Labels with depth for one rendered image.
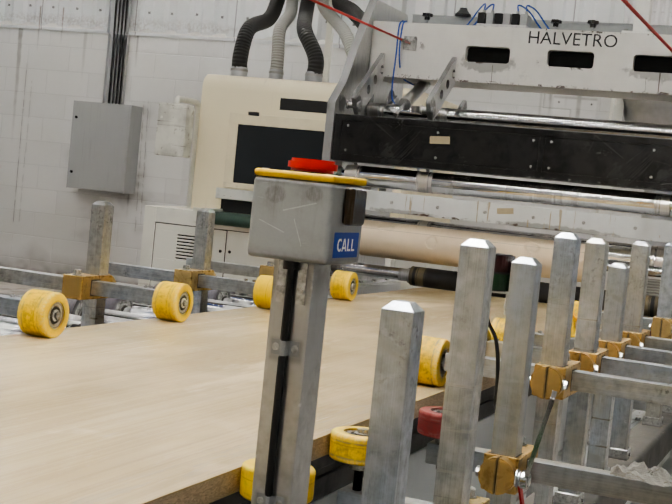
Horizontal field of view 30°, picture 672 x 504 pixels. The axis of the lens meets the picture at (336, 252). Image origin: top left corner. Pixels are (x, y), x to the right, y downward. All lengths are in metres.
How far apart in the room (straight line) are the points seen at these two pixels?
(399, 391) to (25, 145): 11.17
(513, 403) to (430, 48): 2.90
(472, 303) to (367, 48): 3.15
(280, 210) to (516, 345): 0.80
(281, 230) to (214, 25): 10.54
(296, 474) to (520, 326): 0.76
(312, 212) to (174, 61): 10.67
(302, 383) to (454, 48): 3.55
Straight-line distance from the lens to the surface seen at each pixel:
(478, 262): 1.47
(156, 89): 11.68
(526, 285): 1.72
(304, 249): 0.97
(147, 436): 1.49
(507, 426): 1.74
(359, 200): 0.99
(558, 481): 1.78
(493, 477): 1.73
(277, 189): 0.98
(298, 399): 1.00
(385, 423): 1.26
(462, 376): 1.49
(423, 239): 4.19
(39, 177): 12.24
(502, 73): 4.44
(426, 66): 4.52
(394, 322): 1.24
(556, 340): 1.97
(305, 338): 0.99
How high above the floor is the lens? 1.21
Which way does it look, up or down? 3 degrees down
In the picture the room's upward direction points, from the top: 6 degrees clockwise
